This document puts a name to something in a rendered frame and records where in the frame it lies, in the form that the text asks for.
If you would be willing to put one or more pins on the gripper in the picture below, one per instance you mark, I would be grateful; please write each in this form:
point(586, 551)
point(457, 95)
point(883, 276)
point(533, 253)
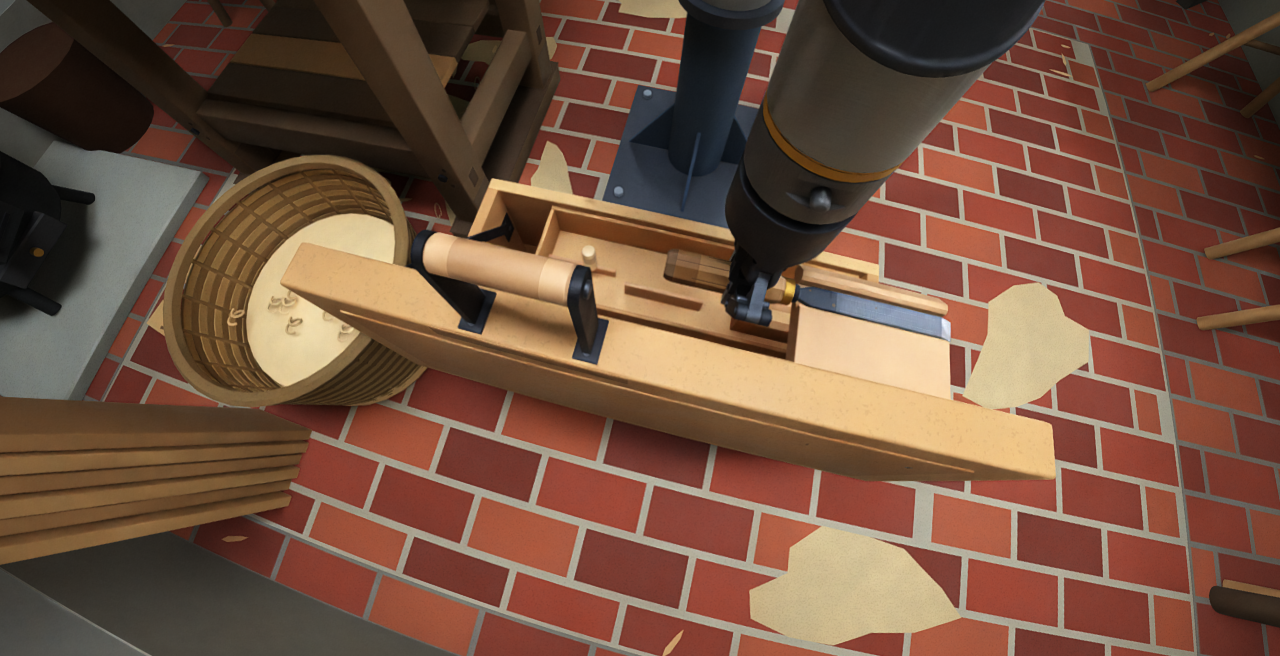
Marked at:
point(758, 266)

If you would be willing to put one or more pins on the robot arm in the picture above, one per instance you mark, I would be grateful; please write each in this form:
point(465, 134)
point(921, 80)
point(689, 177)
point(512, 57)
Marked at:
point(880, 86)

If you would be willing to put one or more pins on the wooden sliding till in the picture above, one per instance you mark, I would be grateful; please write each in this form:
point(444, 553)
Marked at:
point(640, 266)

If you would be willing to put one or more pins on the tan wooden tool chest body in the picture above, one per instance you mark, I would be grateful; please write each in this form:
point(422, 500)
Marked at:
point(870, 356)

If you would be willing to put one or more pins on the black lid stay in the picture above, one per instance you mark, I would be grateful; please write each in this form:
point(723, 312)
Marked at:
point(492, 231)

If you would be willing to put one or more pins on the tan sawdust patch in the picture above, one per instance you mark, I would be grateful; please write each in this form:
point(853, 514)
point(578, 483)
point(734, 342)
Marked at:
point(850, 586)
point(1025, 346)
point(650, 1)
point(552, 171)

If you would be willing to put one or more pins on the brown wooden workbench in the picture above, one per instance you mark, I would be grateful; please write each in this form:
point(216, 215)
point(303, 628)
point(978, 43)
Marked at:
point(380, 56)

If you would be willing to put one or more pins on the long wooden stick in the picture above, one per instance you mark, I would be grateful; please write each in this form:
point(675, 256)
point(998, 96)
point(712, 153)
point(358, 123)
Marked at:
point(1215, 49)
point(1262, 98)
point(1245, 242)
point(1240, 316)

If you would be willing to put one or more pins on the round wicker basket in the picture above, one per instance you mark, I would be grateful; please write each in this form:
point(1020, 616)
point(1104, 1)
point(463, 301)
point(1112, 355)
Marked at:
point(230, 266)

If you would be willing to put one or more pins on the dark brown round log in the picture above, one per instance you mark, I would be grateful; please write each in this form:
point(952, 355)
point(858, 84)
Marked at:
point(1245, 604)

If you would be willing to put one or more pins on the stack of wooden boards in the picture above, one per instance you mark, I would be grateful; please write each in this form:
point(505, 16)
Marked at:
point(140, 476)

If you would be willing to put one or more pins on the grey flat slab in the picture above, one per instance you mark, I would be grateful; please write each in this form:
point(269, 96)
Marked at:
point(110, 266)

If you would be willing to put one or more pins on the grey bench surface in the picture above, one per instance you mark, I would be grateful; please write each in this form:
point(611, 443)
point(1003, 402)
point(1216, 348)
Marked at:
point(150, 606)

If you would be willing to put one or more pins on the dark brown barrel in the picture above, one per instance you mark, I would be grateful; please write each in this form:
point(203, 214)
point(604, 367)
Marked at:
point(70, 86)

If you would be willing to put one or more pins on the black machine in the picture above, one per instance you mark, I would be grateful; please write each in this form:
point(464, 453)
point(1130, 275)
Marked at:
point(30, 236)

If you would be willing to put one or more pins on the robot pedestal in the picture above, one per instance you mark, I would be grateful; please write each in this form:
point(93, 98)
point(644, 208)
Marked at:
point(710, 86)

